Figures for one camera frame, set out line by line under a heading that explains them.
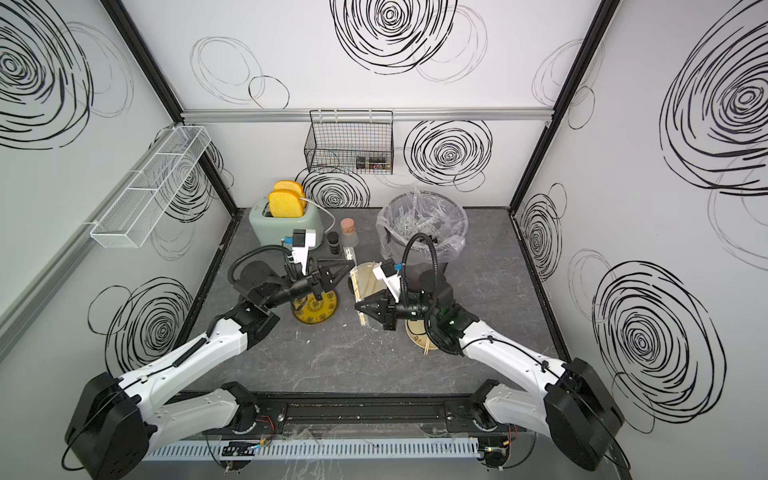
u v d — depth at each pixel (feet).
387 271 2.07
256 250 1.72
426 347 2.71
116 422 1.25
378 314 2.15
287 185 3.16
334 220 3.56
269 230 3.36
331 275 2.03
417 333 2.20
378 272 2.07
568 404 1.32
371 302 2.18
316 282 1.93
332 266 2.04
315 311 3.12
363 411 2.45
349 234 3.35
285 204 3.14
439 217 3.00
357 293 2.19
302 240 1.93
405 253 2.07
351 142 4.73
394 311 2.07
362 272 2.16
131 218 2.36
